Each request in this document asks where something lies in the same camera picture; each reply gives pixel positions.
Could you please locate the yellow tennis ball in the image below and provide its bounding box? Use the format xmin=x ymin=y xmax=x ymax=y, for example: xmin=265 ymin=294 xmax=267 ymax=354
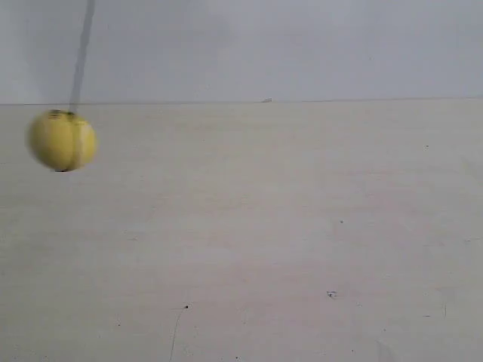
xmin=26 ymin=109 xmax=98 ymax=172

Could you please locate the thin black string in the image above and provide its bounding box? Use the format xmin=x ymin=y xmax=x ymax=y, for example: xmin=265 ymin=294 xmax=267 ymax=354
xmin=68 ymin=0 xmax=97 ymax=114

